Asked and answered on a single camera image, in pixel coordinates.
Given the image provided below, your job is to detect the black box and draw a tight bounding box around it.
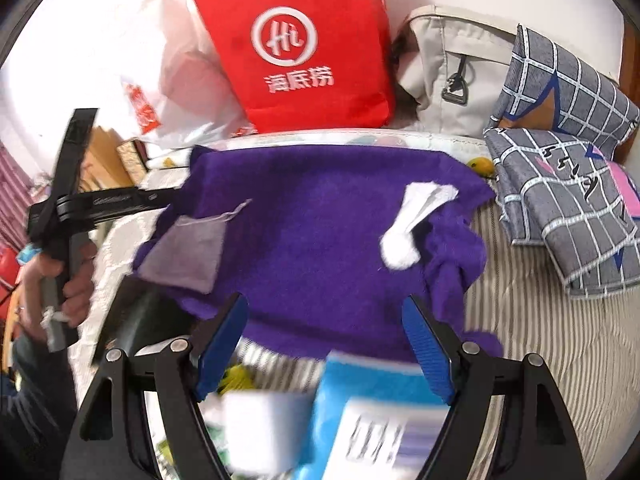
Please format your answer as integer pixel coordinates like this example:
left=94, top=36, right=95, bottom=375
left=92, top=275, right=196, bottom=366

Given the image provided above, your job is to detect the grey checked pillowcase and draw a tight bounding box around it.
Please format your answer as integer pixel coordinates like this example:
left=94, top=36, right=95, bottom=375
left=490, top=24, right=640, bottom=161
left=482, top=127, right=640, bottom=301

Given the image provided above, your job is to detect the white plastic bag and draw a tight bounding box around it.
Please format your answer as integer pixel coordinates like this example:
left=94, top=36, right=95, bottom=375
left=117, top=0, right=251, bottom=148

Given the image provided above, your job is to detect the white patterned bedspread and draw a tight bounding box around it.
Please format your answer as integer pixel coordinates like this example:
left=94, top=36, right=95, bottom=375
left=70, top=205, right=171, bottom=391

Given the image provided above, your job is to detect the blue packet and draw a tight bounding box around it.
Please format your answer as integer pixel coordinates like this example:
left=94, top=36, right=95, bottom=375
left=300, top=350, right=453, bottom=480

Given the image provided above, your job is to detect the striped bed sheet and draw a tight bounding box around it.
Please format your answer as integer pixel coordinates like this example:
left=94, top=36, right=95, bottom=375
left=70, top=160, right=640, bottom=480

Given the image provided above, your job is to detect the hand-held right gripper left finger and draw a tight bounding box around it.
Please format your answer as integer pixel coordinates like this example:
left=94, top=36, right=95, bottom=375
left=62, top=292, right=251, bottom=480

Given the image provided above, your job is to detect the yellow green packet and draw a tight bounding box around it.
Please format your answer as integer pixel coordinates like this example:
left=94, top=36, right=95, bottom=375
left=215, top=362, right=256, bottom=396

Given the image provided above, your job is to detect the grey cloth piece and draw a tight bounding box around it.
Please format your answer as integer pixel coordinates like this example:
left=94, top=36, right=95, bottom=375
left=137, top=200, right=253, bottom=293

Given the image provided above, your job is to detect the red paper bag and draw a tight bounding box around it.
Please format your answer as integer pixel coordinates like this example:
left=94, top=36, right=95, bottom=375
left=192, top=0, right=396, bottom=133

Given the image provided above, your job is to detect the beige fabric bag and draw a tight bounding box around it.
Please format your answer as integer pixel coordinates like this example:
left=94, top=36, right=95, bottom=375
left=395, top=5, right=518, bottom=136

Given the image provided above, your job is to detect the white printed bed pad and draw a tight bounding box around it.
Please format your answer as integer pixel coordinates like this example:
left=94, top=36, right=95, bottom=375
left=150, top=127, right=491, bottom=171

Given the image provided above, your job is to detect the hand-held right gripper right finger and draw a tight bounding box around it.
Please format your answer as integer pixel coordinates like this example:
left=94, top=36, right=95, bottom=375
left=401, top=295, right=588, bottom=480

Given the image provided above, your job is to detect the person's left forearm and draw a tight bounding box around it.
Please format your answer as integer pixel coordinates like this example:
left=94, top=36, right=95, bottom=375
left=0, top=330, right=78, bottom=480

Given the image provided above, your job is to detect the person's left hand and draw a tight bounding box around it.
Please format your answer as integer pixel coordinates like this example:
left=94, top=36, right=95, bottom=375
left=12, top=255, right=96, bottom=341

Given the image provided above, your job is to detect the white glove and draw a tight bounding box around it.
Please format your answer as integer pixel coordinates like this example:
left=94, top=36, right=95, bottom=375
left=380, top=182, right=460, bottom=269

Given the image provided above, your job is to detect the purple fluffy cloth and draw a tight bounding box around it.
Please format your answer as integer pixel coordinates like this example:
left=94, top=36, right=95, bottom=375
left=132, top=145, right=503, bottom=361

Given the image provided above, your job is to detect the wooden furniture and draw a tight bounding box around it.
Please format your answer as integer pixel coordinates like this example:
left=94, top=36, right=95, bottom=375
left=80, top=125, right=136, bottom=191

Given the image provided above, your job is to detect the wooden headboard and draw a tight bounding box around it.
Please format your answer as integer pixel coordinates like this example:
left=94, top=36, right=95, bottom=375
left=620, top=20, right=640, bottom=91

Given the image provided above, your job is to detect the pink striped cloth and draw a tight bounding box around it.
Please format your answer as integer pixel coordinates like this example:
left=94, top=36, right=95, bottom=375
left=0, top=145, right=46, bottom=251

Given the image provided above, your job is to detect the white packet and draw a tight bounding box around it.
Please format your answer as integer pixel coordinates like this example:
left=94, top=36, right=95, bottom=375
left=220, top=390, right=316, bottom=476

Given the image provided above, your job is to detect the brown patterned box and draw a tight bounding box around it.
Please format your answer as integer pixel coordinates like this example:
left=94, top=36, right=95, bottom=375
left=117, top=137, right=151, bottom=186

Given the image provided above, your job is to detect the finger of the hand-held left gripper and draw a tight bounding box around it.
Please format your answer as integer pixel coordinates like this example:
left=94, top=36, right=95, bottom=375
left=136, top=186, right=186, bottom=206

